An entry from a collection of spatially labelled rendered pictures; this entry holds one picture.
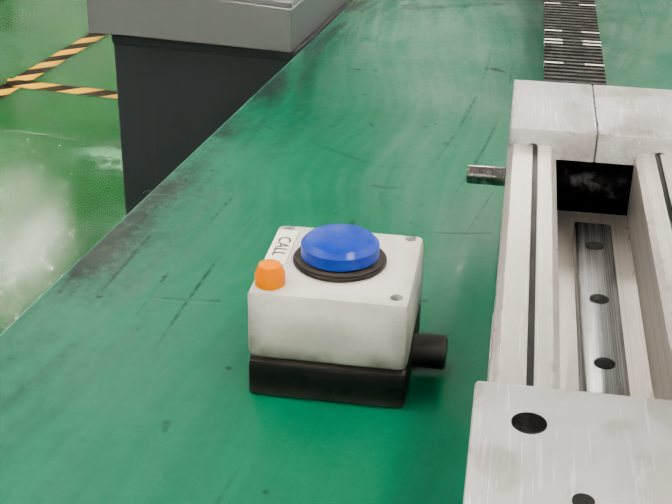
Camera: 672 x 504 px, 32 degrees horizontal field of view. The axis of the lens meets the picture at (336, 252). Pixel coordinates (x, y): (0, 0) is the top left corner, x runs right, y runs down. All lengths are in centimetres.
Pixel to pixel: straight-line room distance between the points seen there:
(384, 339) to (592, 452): 23
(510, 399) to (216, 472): 21
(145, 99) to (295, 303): 68
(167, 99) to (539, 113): 58
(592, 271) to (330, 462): 17
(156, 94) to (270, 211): 44
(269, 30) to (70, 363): 57
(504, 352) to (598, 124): 25
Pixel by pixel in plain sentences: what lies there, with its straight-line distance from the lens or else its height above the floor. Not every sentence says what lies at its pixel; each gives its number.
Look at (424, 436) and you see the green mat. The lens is 57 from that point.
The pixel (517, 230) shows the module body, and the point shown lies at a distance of 58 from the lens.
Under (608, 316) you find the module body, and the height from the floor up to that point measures 84.
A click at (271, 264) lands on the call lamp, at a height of 85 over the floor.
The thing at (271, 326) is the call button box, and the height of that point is 82.
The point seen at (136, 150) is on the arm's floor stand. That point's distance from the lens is 125.
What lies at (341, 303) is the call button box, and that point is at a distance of 56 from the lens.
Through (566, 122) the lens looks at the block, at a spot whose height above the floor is 87.
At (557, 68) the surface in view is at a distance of 101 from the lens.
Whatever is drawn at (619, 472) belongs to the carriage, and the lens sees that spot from 35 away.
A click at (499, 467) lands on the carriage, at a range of 35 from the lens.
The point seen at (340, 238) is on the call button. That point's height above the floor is 85.
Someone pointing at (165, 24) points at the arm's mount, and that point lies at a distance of 117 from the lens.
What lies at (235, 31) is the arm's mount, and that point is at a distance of 115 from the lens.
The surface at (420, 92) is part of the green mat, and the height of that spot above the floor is 78.
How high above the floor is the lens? 111
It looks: 27 degrees down
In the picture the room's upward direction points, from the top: 1 degrees clockwise
